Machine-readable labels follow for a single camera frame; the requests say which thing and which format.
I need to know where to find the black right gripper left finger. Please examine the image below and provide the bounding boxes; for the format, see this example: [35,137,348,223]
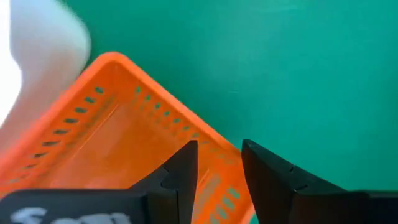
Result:
[0,139,199,224]

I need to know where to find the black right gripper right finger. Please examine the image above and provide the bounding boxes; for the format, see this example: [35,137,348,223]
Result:
[241,139,398,224]

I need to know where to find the orange plastic basket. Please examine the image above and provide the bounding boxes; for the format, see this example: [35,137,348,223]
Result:
[0,51,259,224]

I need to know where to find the white plastic basket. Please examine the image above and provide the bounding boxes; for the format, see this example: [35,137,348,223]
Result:
[0,0,91,128]

